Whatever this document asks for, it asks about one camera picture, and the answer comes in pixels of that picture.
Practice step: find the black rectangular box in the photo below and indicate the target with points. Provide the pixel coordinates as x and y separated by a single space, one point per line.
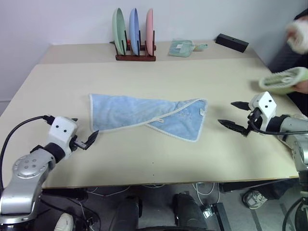
232 42

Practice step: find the person's dark clothing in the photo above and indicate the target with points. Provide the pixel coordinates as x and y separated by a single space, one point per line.
300 103

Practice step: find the black metal table leg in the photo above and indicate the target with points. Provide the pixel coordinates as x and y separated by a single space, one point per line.
220 216

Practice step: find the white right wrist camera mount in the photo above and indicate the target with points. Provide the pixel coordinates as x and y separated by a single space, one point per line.
265 106

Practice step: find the light blue towel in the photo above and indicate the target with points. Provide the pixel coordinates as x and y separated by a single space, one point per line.
125 113

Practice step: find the small green cloth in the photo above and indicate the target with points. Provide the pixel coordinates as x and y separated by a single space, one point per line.
201 47

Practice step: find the person's bare hand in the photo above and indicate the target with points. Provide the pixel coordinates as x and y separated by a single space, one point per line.
302 87

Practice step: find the dark wooden plate rack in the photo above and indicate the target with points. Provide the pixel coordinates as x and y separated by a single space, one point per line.
134 57

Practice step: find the person's pale blurred hand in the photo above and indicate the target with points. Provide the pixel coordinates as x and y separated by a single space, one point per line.
298 36

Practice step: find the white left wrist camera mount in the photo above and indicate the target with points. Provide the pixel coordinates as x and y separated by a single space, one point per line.
61 133

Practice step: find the green plate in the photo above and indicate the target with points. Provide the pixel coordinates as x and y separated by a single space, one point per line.
118 31

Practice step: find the person's dark trouser leg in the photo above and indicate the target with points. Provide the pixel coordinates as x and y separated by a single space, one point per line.
279 188

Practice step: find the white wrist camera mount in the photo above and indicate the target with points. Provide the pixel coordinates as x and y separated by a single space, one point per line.
61 133
265 106

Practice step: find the dark rounded shape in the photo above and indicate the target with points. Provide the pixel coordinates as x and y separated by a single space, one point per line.
188 211
127 214

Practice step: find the grey white sneaker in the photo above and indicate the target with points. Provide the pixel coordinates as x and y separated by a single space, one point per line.
255 198

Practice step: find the blue plate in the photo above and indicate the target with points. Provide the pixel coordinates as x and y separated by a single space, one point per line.
134 31

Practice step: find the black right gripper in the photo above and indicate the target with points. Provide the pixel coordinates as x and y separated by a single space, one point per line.
255 118

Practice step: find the pale green ribbed plastic item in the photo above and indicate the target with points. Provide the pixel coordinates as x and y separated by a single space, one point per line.
281 81

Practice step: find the pink plate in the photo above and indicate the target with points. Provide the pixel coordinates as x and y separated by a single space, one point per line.
149 31

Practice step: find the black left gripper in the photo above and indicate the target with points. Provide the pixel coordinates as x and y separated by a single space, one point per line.
76 144

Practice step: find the white rounded shoe tip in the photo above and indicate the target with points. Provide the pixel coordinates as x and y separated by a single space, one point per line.
65 222

